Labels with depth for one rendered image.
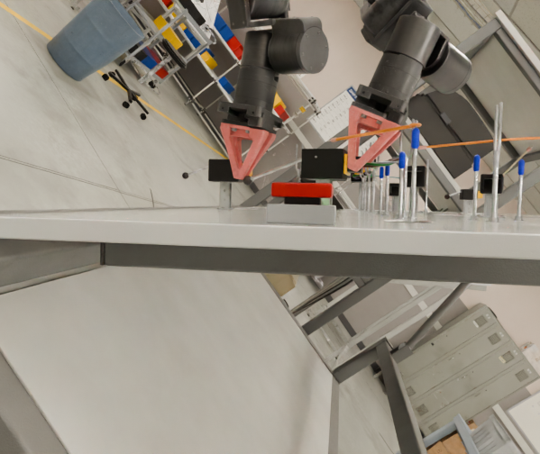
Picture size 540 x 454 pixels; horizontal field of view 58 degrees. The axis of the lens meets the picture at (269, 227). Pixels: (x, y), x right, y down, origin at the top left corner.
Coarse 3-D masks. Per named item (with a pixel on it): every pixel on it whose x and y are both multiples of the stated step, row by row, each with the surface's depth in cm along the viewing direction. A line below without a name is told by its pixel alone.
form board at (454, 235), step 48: (48, 240) 40; (96, 240) 39; (144, 240) 38; (192, 240) 38; (240, 240) 37; (288, 240) 37; (336, 240) 36; (384, 240) 36; (432, 240) 35; (480, 240) 35; (528, 240) 34
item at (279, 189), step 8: (272, 184) 40; (280, 184) 40; (288, 184) 40; (296, 184) 40; (304, 184) 40; (312, 184) 40; (320, 184) 40; (328, 184) 40; (272, 192) 40; (280, 192) 40; (288, 192) 40; (296, 192) 40; (304, 192) 40; (312, 192) 40; (320, 192) 40; (328, 192) 40; (288, 200) 41; (296, 200) 41; (304, 200) 41; (312, 200) 41; (320, 200) 42
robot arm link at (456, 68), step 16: (416, 0) 63; (368, 32) 68; (384, 32) 66; (384, 48) 68; (448, 48) 64; (448, 64) 64; (464, 64) 66; (432, 80) 66; (448, 80) 66; (464, 80) 67
